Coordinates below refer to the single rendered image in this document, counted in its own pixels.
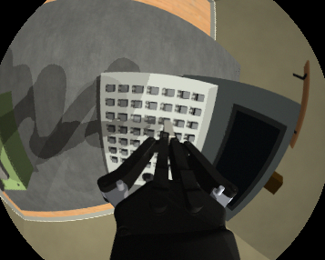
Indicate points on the grey control console with keypad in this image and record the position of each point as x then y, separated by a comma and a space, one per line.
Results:
244, 130

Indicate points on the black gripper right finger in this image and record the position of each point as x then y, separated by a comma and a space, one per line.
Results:
191, 166

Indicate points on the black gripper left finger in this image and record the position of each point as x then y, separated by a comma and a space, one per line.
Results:
113, 186

